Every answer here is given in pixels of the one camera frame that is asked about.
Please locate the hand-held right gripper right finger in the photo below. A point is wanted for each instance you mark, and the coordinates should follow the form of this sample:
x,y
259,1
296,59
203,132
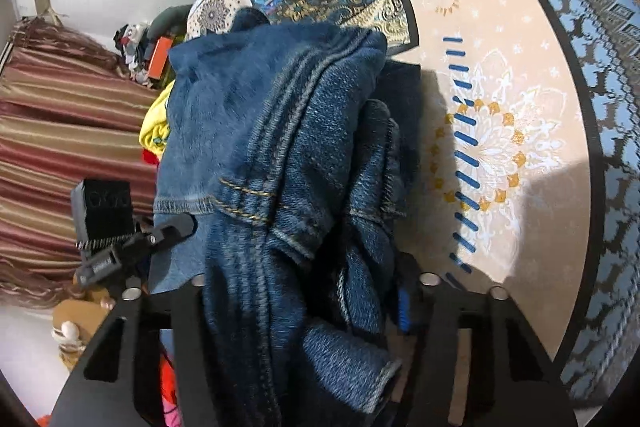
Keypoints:
x,y
406,309

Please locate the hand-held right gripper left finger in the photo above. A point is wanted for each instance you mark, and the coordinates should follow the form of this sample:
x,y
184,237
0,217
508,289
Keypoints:
x,y
187,312

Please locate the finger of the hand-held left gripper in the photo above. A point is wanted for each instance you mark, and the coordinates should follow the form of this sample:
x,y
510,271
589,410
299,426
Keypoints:
x,y
175,227

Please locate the blue denim jeans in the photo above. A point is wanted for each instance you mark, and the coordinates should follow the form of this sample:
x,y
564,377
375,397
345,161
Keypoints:
x,y
250,132

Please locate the red cloth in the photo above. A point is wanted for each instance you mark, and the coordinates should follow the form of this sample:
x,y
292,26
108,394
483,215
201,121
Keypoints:
x,y
150,156

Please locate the orange pink cloth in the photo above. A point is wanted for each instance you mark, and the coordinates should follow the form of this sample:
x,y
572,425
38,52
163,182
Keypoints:
x,y
170,392

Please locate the striped brown curtain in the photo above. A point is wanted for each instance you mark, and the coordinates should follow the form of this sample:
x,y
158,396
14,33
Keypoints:
x,y
60,132

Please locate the yellow cloth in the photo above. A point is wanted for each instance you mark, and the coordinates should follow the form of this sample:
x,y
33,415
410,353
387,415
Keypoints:
x,y
155,122

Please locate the orange box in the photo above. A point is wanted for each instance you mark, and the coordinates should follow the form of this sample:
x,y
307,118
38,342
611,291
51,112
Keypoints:
x,y
160,59

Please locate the pile of small clutter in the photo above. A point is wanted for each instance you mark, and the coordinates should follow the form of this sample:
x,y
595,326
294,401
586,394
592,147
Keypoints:
x,y
132,52

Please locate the dark green cushion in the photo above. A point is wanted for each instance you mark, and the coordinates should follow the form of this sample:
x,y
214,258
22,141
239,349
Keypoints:
x,y
170,19

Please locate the patchwork printed blanket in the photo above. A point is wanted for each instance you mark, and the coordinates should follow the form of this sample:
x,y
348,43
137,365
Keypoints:
x,y
525,82

